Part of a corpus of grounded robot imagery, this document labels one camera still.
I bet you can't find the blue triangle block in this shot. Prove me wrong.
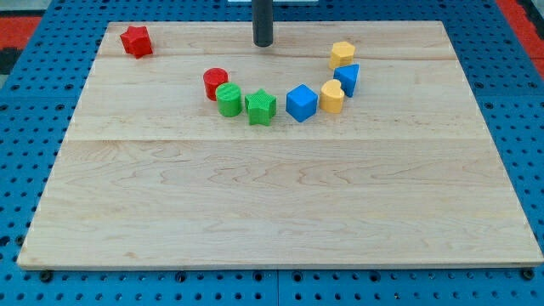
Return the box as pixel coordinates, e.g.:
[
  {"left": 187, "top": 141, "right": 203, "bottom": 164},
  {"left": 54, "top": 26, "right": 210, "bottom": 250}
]
[{"left": 333, "top": 64, "right": 360, "bottom": 98}]

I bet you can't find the yellow hexagon block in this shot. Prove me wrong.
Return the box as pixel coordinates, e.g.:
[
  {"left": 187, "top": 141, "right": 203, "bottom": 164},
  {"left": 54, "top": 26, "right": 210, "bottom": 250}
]
[{"left": 329, "top": 41, "right": 356, "bottom": 70}]

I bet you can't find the green star block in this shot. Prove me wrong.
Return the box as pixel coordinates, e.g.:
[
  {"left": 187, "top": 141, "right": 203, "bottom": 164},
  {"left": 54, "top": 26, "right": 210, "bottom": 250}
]
[{"left": 245, "top": 89, "right": 277, "bottom": 126}]

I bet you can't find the blue cube block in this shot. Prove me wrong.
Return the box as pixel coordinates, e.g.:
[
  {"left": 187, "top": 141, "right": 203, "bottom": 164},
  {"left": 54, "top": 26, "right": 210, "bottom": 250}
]
[{"left": 286, "top": 84, "right": 318, "bottom": 122}]

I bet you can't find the green cylinder block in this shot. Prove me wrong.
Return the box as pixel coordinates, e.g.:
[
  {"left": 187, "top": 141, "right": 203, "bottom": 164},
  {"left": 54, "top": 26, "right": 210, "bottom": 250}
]
[{"left": 216, "top": 82, "right": 241, "bottom": 117}]

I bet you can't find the yellow heart block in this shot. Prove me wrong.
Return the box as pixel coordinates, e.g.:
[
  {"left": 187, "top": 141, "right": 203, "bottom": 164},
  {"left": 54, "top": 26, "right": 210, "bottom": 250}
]
[{"left": 319, "top": 79, "right": 345, "bottom": 114}]

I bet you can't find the red cylinder block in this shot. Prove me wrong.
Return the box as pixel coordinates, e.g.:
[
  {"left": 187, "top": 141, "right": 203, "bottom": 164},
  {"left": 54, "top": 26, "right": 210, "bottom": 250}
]
[{"left": 202, "top": 67, "right": 229, "bottom": 101}]

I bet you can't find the light wooden board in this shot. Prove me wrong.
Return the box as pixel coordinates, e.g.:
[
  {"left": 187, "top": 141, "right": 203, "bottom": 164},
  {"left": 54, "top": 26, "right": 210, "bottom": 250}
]
[{"left": 18, "top": 21, "right": 543, "bottom": 270}]

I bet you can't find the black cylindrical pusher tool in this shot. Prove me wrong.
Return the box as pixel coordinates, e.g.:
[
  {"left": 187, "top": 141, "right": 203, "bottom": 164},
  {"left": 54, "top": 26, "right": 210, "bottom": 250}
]
[{"left": 252, "top": 0, "right": 274, "bottom": 48}]

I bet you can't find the red star block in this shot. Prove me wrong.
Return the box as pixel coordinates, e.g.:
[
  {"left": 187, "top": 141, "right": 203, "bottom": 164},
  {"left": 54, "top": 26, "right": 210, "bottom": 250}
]
[{"left": 120, "top": 25, "right": 153, "bottom": 59}]

